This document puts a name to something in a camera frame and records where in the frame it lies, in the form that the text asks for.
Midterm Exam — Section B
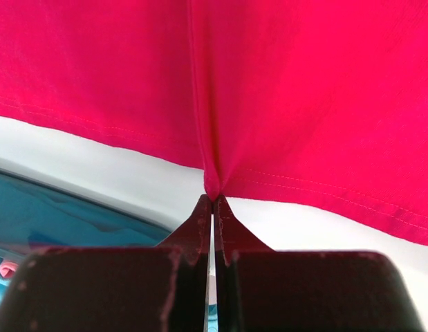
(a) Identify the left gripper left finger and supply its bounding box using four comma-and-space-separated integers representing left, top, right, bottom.
0, 195, 212, 332

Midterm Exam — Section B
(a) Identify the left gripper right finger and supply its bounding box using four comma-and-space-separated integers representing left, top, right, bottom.
212, 196, 424, 331

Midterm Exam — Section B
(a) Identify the red t shirt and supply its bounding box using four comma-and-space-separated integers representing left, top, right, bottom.
0, 1, 428, 245

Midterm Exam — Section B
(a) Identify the grey plastic bin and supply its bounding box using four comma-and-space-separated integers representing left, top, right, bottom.
0, 163, 183, 232

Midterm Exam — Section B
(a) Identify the cyan t shirt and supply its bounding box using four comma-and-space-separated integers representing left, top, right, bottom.
0, 173, 170, 303

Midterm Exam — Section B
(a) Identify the pink t shirt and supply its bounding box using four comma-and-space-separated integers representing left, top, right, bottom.
0, 260, 18, 279

